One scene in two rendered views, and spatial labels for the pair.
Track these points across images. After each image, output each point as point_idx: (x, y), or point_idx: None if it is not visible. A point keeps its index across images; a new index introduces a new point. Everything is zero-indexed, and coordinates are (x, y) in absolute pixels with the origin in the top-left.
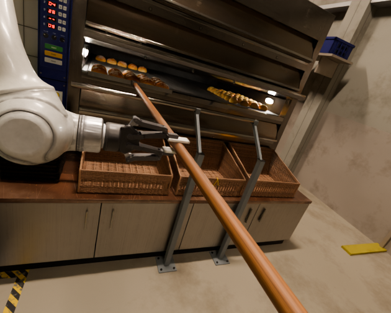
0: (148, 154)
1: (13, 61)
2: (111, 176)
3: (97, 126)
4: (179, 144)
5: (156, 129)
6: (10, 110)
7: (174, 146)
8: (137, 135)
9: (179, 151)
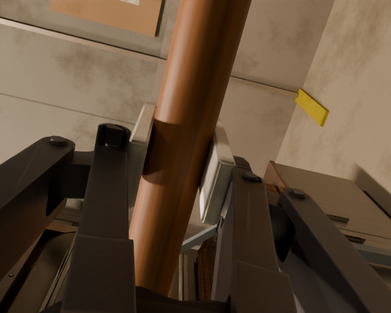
0: (300, 272)
1: None
2: None
3: None
4: (159, 98)
5: (36, 172)
6: None
7: (180, 119)
8: (65, 287)
9: (192, 36)
